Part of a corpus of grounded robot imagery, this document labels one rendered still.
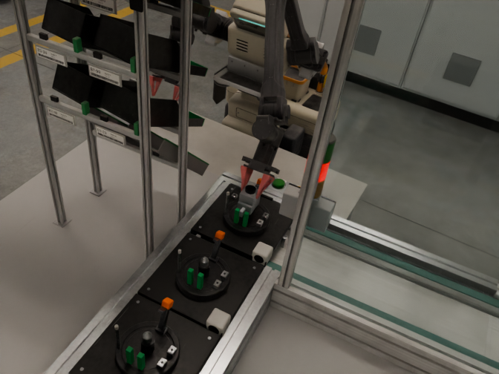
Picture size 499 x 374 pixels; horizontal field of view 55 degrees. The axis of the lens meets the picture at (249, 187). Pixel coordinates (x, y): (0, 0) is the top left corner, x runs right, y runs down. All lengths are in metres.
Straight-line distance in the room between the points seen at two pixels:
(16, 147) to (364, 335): 2.67
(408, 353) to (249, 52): 1.26
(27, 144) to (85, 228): 1.94
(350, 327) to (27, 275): 0.88
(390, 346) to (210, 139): 1.06
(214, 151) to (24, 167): 1.67
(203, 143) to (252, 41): 0.45
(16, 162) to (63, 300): 2.01
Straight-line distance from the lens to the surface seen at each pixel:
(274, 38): 1.41
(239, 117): 2.16
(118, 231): 1.55
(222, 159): 1.83
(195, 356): 1.15
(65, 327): 1.35
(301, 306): 1.32
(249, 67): 1.99
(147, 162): 1.17
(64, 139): 3.45
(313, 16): 4.41
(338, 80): 0.91
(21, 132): 3.58
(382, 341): 1.32
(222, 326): 1.17
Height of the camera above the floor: 1.97
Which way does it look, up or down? 40 degrees down
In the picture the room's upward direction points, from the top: 8 degrees clockwise
